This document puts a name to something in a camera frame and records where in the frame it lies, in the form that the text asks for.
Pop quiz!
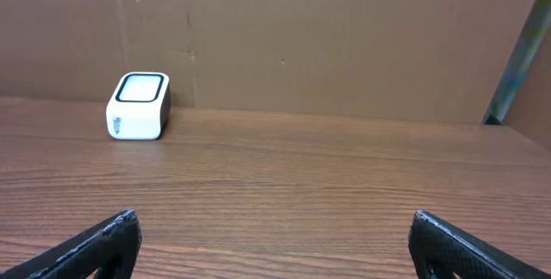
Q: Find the white barcode scanner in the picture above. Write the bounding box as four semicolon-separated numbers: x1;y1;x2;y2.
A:
105;71;171;140

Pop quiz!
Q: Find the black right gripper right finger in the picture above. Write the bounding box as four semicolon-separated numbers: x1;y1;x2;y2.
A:
408;210;550;279

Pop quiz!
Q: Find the metal frame post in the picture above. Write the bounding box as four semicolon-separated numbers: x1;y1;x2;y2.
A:
483;0;550;126

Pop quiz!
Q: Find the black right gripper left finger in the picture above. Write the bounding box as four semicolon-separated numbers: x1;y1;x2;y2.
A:
1;209;142;279

